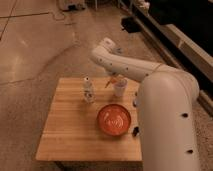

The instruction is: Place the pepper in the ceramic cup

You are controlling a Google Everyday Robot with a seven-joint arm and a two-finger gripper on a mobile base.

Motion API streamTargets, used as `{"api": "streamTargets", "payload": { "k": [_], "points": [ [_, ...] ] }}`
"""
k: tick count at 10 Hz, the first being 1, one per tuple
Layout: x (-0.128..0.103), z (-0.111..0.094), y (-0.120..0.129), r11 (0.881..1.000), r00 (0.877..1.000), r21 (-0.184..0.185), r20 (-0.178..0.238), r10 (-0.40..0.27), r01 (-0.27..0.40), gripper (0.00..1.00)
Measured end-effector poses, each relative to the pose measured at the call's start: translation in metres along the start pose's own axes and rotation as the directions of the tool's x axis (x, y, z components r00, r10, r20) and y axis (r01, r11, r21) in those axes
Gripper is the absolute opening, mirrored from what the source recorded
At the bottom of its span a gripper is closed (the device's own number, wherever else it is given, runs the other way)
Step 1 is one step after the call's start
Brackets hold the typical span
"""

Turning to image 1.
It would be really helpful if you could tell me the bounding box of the small dark object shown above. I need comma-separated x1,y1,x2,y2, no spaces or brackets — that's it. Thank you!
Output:
132,126,139,137

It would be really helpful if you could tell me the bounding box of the orange ceramic bowl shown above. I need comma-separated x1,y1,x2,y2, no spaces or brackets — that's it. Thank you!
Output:
97,104,131,136

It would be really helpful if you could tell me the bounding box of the wooden table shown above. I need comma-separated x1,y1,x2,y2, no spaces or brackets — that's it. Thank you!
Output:
36,78,142,161

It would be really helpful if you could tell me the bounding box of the white ceramic cup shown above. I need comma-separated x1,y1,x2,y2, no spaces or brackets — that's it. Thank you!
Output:
114,79,127,97

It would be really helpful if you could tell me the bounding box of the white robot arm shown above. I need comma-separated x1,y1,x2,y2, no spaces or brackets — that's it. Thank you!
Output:
91,38,201,171

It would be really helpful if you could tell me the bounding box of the long shelf unit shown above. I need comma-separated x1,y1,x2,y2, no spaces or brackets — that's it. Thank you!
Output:
117,0,213,117

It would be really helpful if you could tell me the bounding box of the black box on floor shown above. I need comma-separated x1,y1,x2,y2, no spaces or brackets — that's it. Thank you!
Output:
121,17,141,33

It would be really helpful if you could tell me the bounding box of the orange pepper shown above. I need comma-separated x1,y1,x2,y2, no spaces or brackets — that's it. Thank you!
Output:
105,77,117,88

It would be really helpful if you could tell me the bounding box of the white device on floor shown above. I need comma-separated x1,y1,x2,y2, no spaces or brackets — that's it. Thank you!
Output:
59,0,85,11

